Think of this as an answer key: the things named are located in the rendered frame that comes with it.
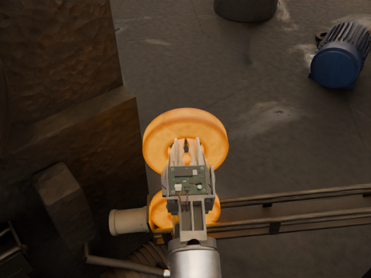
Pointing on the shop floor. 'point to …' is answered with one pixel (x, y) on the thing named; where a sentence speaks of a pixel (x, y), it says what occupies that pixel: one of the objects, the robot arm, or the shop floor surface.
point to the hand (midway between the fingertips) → (185, 138)
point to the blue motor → (341, 56)
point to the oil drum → (245, 10)
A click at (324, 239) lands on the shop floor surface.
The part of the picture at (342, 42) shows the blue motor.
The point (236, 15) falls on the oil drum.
